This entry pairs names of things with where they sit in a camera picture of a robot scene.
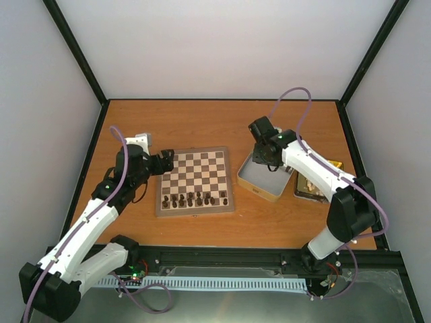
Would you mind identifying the silver tin tray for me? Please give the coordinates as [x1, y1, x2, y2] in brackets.
[237, 153, 294, 203]

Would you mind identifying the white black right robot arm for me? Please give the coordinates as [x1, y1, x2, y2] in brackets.
[248, 116, 382, 273]

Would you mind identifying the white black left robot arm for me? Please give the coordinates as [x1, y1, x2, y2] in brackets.
[19, 143, 174, 322]

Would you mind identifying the white chess pieces pile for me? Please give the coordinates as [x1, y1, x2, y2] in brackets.
[304, 179, 324, 196]

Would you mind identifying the small electronics board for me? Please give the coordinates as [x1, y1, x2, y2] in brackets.
[129, 260, 149, 281]

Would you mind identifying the wooden chessboard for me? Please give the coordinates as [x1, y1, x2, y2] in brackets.
[156, 146, 235, 217]

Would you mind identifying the gold tin tray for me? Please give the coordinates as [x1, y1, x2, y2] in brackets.
[290, 155, 345, 201]

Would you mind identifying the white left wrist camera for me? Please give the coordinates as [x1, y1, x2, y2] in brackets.
[125, 133, 152, 155]

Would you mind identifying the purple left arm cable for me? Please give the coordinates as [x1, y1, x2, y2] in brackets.
[23, 126, 131, 323]

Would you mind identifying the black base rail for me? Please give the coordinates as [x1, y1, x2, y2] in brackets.
[137, 246, 406, 278]

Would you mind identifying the light blue cable duct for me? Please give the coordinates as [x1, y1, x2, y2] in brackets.
[92, 275, 309, 293]

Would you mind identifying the black aluminium frame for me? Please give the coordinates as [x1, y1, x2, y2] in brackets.
[20, 0, 425, 323]

